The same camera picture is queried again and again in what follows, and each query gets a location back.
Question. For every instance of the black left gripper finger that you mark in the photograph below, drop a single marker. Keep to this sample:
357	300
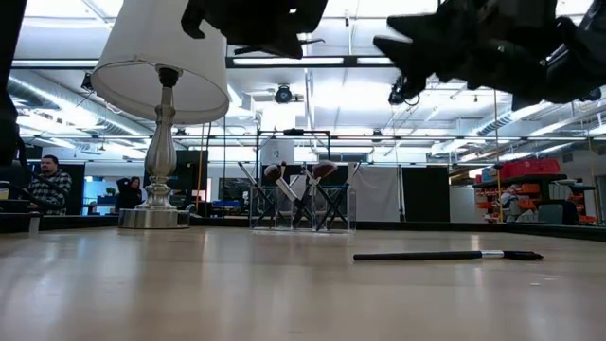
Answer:
196	19
279	51

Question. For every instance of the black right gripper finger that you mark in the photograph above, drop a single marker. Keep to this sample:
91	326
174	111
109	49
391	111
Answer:
416	61
435	28

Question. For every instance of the black makeup brush with lettering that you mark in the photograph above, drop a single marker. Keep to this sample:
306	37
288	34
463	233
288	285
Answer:
426	256

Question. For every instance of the white shade silver table lamp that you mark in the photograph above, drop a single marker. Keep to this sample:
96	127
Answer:
161	47

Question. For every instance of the white sign board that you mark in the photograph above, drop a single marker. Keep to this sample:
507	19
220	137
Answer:
277	151

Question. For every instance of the large red storage bin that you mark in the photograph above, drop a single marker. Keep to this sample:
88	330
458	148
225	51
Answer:
530	168

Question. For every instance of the black partition panel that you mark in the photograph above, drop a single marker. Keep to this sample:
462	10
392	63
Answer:
426	194

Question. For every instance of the white partition panel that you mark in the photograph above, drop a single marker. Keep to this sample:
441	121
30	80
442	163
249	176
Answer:
379	199

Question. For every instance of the clear acrylic brush organizer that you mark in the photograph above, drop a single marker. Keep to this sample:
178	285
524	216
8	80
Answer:
305	228

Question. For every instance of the person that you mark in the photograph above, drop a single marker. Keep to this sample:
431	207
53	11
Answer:
49	189
129	196

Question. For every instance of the black overhead camera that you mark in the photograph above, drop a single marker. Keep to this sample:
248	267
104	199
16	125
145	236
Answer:
397	95

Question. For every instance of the black stand frame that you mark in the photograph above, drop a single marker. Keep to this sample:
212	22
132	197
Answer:
293	131

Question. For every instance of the black wall screen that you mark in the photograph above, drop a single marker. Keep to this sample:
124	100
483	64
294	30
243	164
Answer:
191	163

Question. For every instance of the black aluminium table frame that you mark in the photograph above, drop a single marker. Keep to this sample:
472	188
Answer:
71	221

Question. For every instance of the small white post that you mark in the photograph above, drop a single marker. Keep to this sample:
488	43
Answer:
34	222

